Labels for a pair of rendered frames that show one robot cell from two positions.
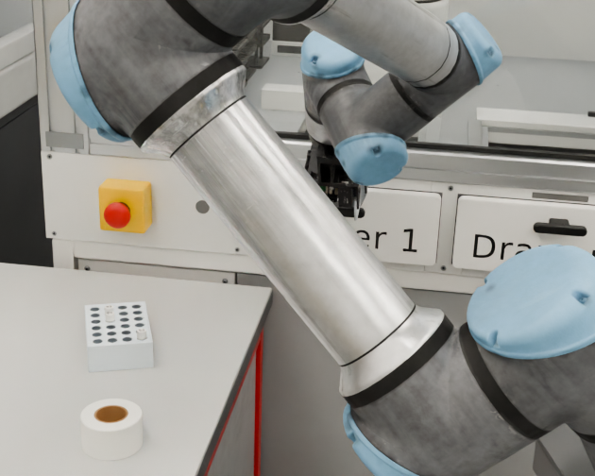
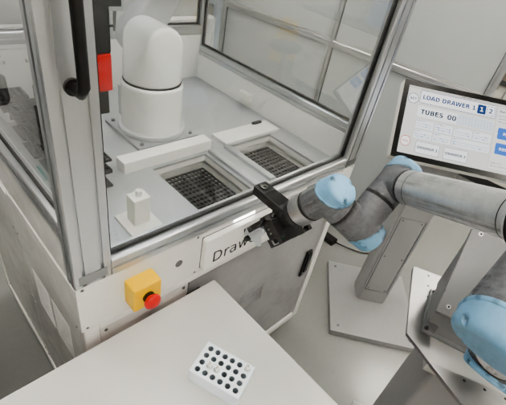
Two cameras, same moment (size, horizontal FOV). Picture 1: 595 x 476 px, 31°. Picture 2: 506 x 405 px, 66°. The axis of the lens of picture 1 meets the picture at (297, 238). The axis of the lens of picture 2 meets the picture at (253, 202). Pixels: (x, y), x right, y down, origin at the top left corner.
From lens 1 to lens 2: 1.23 m
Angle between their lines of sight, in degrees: 52
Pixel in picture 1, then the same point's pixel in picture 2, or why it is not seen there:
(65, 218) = (95, 316)
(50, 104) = (79, 260)
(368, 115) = (377, 222)
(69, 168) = (97, 289)
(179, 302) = (196, 321)
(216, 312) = (219, 314)
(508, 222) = not seen: hidden behind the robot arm
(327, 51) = (346, 194)
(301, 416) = not seen: hidden behind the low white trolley
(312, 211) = not seen: outside the picture
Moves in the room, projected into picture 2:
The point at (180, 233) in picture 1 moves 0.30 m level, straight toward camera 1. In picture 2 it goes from (166, 282) to (266, 348)
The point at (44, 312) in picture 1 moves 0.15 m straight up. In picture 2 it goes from (148, 386) to (148, 346)
